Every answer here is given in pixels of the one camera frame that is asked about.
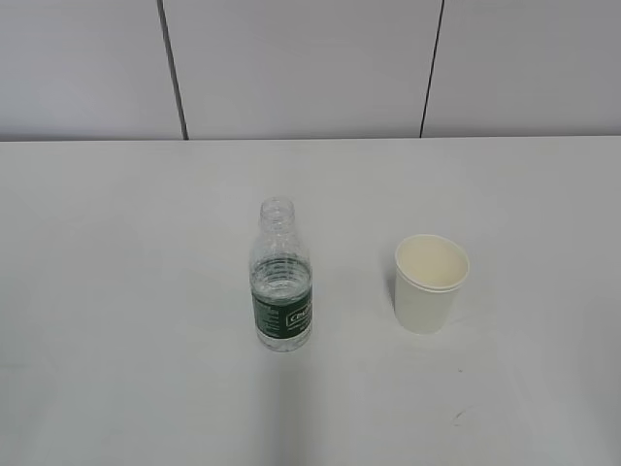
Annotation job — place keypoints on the clear plastic water bottle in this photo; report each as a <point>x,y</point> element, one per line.
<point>280,278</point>

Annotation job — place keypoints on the white paper cup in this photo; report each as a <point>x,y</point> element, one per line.
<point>430,271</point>

